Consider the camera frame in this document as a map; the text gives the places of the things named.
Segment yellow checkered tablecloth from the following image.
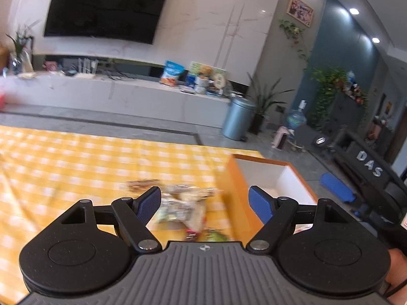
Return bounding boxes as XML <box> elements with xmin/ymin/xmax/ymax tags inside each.
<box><xmin>0</xmin><ymin>125</ymin><xmax>265</xmax><ymax>303</ymax></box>

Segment grey pedal trash can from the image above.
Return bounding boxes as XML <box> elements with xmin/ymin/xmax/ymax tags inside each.
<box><xmin>222</xmin><ymin>97</ymin><xmax>257</xmax><ymax>141</ymax></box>

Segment bushy trailing green plant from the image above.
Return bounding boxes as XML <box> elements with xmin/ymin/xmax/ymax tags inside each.
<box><xmin>307</xmin><ymin>67</ymin><xmax>348</xmax><ymax>131</ymax></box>

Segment toys on cabinet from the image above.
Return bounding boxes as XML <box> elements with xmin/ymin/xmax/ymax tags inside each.
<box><xmin>345</xmin><ymin>71</ymin><xmax>369</xmax><ymax>105</ymax></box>

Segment round wooden paddle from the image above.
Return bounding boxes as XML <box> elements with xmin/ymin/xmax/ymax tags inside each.
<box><xmin>212</xmin><ymin>73</ymin><xmax>227</xmax><ymax>90</ymax></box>

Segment framed wall picture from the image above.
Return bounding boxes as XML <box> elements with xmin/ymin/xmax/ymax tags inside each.
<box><xmin>286</xmin><ymin>0</ymin><xmax>315</xmax><ymax>27</ymax></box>

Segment hanging vine plant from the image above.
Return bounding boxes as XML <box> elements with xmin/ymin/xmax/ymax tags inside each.
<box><xmin>279</xmin><ymin>19</ymin><xmax>310</xmax><ymax>62</ymax></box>

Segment black cables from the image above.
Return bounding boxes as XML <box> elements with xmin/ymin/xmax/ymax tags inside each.
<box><xmin>105</xmin><ymin>70</ymin><xmax>137</xmax><ymax>81</ymax></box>

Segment blue water jug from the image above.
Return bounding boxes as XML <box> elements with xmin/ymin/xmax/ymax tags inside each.
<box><xmin>286</xmin><ymin>100</ymin><xmax>308</xmax><ymax>134</ymax></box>

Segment clear snack packet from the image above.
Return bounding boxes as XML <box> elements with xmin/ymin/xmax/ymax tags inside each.
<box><xmin>126</xmin><ymin>179</ymin><xmax>231</xmax><ymax>242</ymax></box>

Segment white marble media console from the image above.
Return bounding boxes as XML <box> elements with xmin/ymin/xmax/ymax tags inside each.
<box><xmin>0</xmin><ymin>68</ymin><xmax>231</xmax><ymax>128</ymax></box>

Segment white router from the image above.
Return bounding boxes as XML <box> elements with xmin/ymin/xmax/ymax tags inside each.
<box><xmin>74</xmin><ymin>57</ymin><xmax>96</xmax><ymax>79</ymax></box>

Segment potted long-leaf plant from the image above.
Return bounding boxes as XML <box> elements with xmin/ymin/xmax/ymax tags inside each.
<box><xmin>246</xmin><ymin>73</ymin><xmax>295</xmax><ymax>135</ymax></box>

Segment person's right forearm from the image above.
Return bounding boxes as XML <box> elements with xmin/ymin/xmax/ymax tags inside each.
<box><xmin>385</xmin><ymin>248</ymin><xmax>407</xmax><ymax>304</ymax></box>

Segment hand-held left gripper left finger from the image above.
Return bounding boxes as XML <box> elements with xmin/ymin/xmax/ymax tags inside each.
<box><xmin>60</xmin><ymin>186</ymin><xmax>163</xmax><ymax>252</ymax></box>

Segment black wall television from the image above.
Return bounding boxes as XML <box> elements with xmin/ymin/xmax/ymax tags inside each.
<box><xmin>43</xmin><ymin>0</ymin><xmax>173</xmax><ymax>45</ymax></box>

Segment grey drawer cabinet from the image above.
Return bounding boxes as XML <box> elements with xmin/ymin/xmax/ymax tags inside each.
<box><xmin>327</xmin><ymin>90</ymin><xmax>369</xmax><ymax>135</ymax></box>

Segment pink space heater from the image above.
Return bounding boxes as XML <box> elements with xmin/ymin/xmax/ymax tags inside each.
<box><xmin>271</xmin><ymin>126</ymin><xmax>291</xmax><ymax>150</ymax></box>

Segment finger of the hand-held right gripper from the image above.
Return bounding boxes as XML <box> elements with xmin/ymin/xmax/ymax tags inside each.
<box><xmin>321</xmin><ymin>173</ymin><xmax>358</xmax><ymax>204</ymax></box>

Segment orange cardboard box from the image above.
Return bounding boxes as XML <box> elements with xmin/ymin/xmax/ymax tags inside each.
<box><xmin>219</xmin><ymin>154</ymin><xmax>318</xmax><ymax>233</ymax></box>

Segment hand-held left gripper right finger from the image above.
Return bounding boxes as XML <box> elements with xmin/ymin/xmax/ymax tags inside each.
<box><xmin>246</xmin><ymin>185</ymin><xmax>351</xmax><ymax>256</ymax></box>

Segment green plant in glass vase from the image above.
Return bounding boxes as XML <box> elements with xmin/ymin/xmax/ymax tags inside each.
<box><xmin>6</xmin><ymin>22</ymin><xmax>36</xmax><ymax>74</ymax></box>

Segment green printed board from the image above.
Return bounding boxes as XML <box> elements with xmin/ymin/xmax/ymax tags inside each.
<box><xmin>189</xmin><ymin>61</ymin><xmax>227</xmax><ymax>81</ymax></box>

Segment blue snack bag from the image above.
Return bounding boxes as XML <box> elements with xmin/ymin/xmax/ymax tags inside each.
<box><xmin>160</xmin><ymin>60</ymin><xmax>185</xmax><ymax>87</ymax></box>

